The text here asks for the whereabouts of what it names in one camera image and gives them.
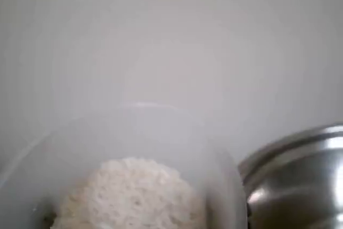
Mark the translucent plastic measuring cup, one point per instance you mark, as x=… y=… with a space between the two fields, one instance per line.
x=134 y=137

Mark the white uncooked rice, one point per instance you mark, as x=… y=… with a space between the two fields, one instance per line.
x=128 y=196

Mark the stainless steel inner pot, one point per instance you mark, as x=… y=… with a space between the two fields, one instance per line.
x=300 y=186

